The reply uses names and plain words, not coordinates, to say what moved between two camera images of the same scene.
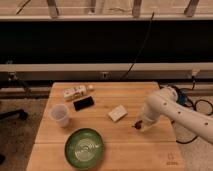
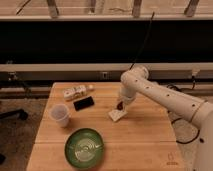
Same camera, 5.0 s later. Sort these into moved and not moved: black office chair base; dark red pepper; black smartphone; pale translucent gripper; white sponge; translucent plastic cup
Moved: dark red pepper; pale translucent gripper
Not moved: black smartphone; translucent plastic cup; black office chair base; white sponge
